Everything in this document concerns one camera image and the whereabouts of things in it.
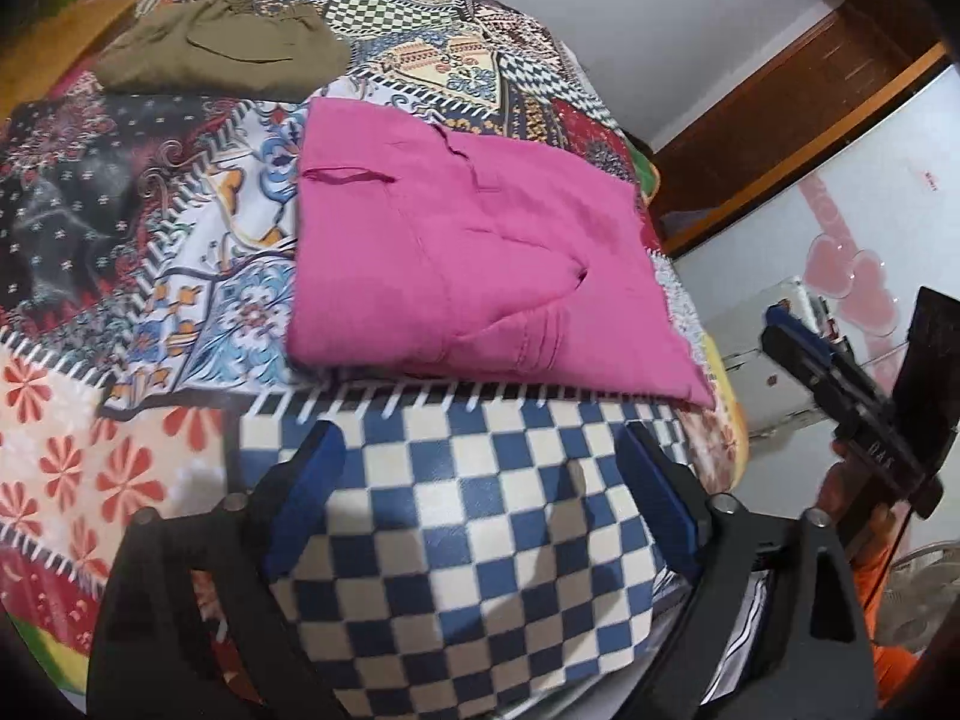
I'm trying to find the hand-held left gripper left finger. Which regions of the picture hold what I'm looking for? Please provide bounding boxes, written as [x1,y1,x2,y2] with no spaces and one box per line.
[85,424,353,720]

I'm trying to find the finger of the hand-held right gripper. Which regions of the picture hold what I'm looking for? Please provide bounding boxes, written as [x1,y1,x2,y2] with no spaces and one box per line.
[761,303,897,428]

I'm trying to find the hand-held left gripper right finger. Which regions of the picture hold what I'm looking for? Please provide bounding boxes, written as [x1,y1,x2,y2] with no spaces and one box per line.
[600,420,880,720]

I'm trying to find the pink pants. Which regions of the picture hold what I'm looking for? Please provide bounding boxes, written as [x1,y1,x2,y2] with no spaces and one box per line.
[285,95,718,410]

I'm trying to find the olive green pants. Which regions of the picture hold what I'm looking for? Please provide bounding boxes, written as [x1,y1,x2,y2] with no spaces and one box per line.
[93,0,354,96]

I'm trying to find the person's right hand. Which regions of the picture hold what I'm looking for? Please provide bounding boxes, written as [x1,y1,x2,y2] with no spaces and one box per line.
[816,456,901,567]

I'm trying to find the white appliance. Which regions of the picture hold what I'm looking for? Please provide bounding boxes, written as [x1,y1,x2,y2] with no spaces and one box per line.
[703,277,830,440]

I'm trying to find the striped bed sheet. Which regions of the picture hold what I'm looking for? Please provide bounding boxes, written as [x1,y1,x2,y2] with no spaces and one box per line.
[701,568,773,702]

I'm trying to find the wooden wardrobe with heart doors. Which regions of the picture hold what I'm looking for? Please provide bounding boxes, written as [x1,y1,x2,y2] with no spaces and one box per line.
[651,0,960,563]

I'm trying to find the white fan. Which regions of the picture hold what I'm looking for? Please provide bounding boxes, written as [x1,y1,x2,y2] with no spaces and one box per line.
[876,538,960,650]

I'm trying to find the patchwork printed blanket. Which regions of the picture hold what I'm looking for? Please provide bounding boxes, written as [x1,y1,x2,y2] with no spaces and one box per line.
[0,0,752,720]

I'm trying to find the wooden lap table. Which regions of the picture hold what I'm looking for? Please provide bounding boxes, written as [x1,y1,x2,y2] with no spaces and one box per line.
[0,0,140,117]

